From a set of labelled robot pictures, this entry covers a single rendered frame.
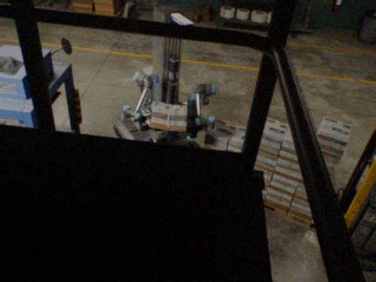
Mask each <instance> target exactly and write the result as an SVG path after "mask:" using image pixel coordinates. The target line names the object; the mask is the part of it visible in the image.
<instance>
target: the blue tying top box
mask: <svg viewBox="0 0 376 282"><path fill-rule="evenodd" d="M42 51H43V55H44V65H45V69H46V75H48V74H49V73H50V72H51V71H52V70H53V69H54V66H53V62H52V58H51V56H50V55H51V50H42ZM0 55H1V56H3V57H13V58H14V59H15V60H20V61H22V62H24V60H23V57H22V55H21V48H20V47H19V46H13V45H8V44H4V45H3V47H1V48H0ZM29 96H30V92H29V84H28V81H27V77H26V72H25V69H24V66H21V67H20V68H19V69H18V72H16V74H15V75H5V74H3V73H2V72H0V97H12V98H18V99H27V98H28V97H29Z"/></svg>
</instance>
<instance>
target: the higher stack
mask: <svg viewBox="0 0 376 282"><path fill-rule="evenodd" d="M351 126H352V124H349V123H346V122H342V121H339V120H337V119H333V118H331V117H324V118H323V119H322V122H321V124H320V127H319V129H318V131H317V134H316V136H317V140H318V142H319V144H320V148H321V150H322V151H326V152H327V153H330V154H334V155H337V156H342V155H343V153H344V149H345V148H346V146H347V142H348V139H349V134H350V133H349V132H350V130H351ZM323 157H324V159H325V163H326V165H327V169H328V171H329V173H335V170H336V168H337V165H338V163H339V161H340V160H339V159H334V158H332V157H330V156H326V155H324V154H323ZM295 195H298V196H299V197H303V198H305V199H307V194H306V190H305V185H302V184H301V183H300V182H299V183H298V185H297V188H296V190H295ZM289 209H291V210H296V211H297V212H301V213H303V214H305V215H308V216H310V217H312V215H311V210H310V205H309V202H305V201H302V200H299V199H298V198H295V197H293V200H292V202H291V203H290V208H289ZM285 219H288V220H290V221H292V222H295V223H298V224H300V225H302V226H304V227H308V228H309V227H310V226H311V223H312V221H313V220H311V219H309V218H307V217H303V216H301V215H298V214H295V213H294V212H292V211H289V210H288V214H287V215H286V217H285Z"/></svg>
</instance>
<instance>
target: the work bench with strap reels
mask: <svg viewBox="0 0 376 282"><path fill-rule="evenodd" d="M249 1H255V2H267V3H274V0H249ZM234 12H235V8H233V7H228V6H223V7H222V0H220V2H219V8H218V12H217V29H219V28H218V27H219V22H229V23H234V24H249V25H255V26H266V27H268V26H269V21H270V19H271V13H272V12H269V13H268V14H267V13H266V12H262V11H252V15H249V10H248V9H243V8H240V9H237V13H234Z"/></svg>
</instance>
